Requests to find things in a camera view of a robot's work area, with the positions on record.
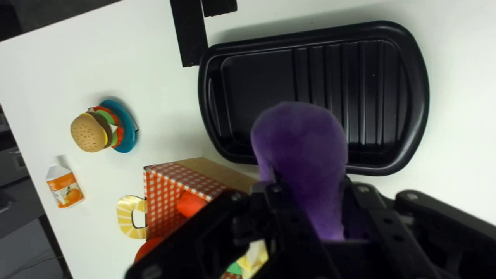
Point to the orange juice carton toy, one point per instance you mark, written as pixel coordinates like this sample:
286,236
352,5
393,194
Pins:
65,191

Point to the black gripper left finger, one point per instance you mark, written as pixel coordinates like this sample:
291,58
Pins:
221,238

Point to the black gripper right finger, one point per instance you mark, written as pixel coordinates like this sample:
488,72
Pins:
428,238

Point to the black plastic tray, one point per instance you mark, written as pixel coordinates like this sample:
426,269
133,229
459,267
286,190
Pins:
372,78

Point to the yellow plush banana toy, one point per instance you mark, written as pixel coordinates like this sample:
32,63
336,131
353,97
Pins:
255,258

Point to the black tape strip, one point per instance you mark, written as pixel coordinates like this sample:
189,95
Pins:
218,7
187,32

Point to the red checkered cardboard basket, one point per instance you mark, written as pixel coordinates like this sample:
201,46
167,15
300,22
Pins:
164,191

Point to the purple plush toy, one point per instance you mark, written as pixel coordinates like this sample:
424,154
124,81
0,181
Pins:
299,145

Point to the small teal plate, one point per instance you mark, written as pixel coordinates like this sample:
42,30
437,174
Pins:
128,137

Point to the toy hamburger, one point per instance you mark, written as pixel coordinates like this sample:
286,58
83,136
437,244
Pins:
88,132

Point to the orange toy tomato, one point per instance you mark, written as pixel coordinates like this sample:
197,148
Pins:
192,205

